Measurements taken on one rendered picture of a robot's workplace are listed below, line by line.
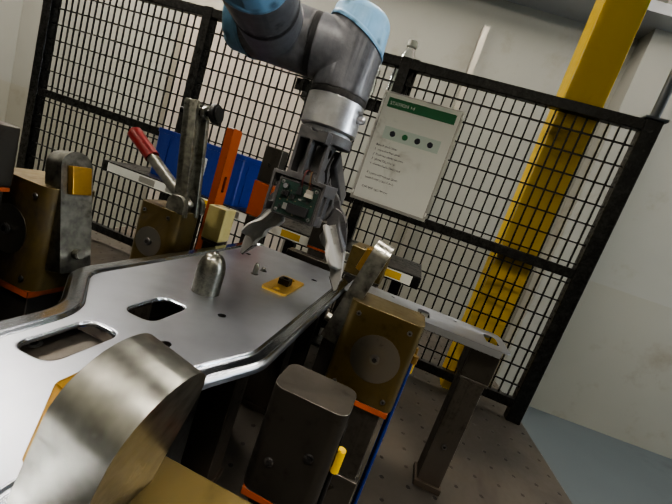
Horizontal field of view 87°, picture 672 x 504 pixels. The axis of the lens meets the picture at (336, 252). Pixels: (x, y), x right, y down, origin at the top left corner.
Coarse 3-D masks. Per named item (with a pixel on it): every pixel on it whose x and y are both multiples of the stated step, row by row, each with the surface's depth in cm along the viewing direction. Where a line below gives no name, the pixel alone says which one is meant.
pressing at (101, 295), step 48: (96, 288) 34; (144, 288) 37; (240, 288) 46; (0, 336) 24; (48, 336) 26; (192, 336) 31; (240, 336) 34; (288, 336) 38; (0, 384) 20; (48, 384) 21; (0, 432) 17; (0, 480) 15
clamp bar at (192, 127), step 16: (192, 112) 52; (208, 112) 52; (192, 128) 52; (208, 128) 55; (192, 144) 52; (192, 160) 53; (176, 176) 53; (192, 176) 55; (176, 192) 54; (192, 192) 56; (192, 208) 56
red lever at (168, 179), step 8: (136, 128) 55; (136, 136) 55; (144, 136) 56; (136, 144) 55; (144, 144) 55; (144, 152) 55; (152, 152) 55; (152, 160) 55; (160, 160) 56; (160, 168) 55; (160, 176) 55; (168, 176) 55; (168, 184) 55
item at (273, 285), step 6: (282, 276) 53; (270, 282) 51; (276, 282) 52; (282, 282) 52; (288, 282) 52; (294, 282) 55; (300, 282) 56; (264, 288) 49; (270, 288) 49; (276, 288) 50; (282, 288) 51; (288, 288) 51; (294, 288) 52; (282, 294) 48; (288, 294) 50
